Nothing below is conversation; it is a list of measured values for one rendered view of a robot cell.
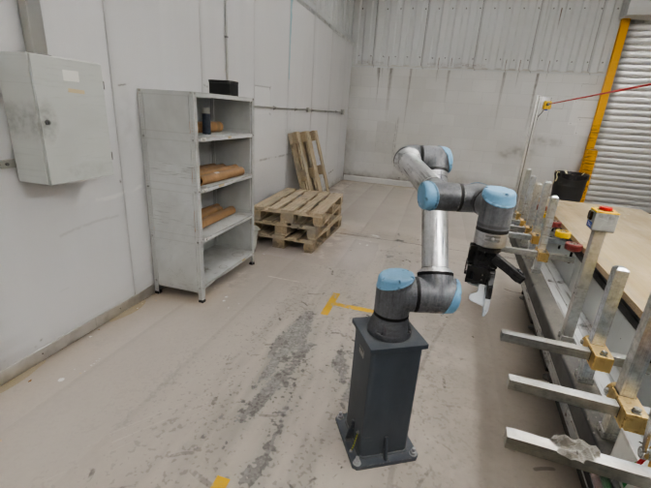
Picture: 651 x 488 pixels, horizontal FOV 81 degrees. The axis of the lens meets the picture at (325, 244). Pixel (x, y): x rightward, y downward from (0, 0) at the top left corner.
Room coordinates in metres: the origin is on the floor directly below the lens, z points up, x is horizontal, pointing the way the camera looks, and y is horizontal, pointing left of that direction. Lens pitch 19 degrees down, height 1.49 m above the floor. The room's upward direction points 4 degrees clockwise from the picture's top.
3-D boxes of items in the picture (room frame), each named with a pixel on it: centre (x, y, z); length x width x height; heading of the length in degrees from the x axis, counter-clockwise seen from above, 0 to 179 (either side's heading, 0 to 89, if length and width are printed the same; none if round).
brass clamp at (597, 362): (1.05, -0.87, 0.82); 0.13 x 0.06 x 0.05; 162
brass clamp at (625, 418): (0.81, -0.80, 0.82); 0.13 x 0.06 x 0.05; 162
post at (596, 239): (1.32, -0.96, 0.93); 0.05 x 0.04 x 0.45; 162
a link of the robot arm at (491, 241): (1.09, -0.48, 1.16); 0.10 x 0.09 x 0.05; 165
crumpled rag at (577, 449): (0.62, -0.54, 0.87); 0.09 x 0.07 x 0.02; 72
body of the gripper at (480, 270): (1.09, -0.48, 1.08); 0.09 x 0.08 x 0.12; 75
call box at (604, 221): (1.32, -0.96, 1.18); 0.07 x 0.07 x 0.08; 72
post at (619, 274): (1.07, -0.88, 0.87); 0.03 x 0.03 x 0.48; 72
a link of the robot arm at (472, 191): (1.20, -0.47, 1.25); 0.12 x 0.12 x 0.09; 2
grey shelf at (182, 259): (3.17, 1.02, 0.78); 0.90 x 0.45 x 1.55; 165
